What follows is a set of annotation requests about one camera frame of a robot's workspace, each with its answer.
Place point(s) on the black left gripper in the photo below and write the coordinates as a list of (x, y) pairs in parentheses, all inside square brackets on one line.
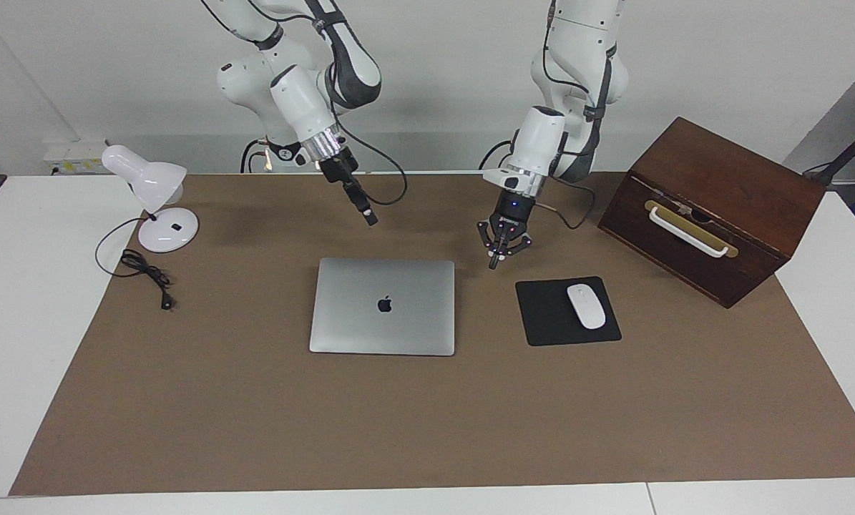
[(511, 211)]

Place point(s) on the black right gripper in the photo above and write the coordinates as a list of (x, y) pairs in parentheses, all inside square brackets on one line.
[(338, 170)]

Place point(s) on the silver apple laptop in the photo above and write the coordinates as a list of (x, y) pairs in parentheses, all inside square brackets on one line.
[(383, 307)]

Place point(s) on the black mouse pad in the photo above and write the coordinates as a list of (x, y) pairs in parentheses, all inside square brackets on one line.
[(541, 315)]

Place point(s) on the white computer mouse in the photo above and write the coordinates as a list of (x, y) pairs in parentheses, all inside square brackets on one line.
[(586, 306)]

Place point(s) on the brown table mat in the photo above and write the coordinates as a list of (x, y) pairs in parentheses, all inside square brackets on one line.
[(427, 429)]

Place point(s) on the white desk lamp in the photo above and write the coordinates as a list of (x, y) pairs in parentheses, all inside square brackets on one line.
[(152, 182)]

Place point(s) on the dark brown wooden box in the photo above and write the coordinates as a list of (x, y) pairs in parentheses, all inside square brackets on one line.
[(728, 179)]

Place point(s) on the white wall power strip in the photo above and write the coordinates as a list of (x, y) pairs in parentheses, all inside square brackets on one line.
[(76, 159)]

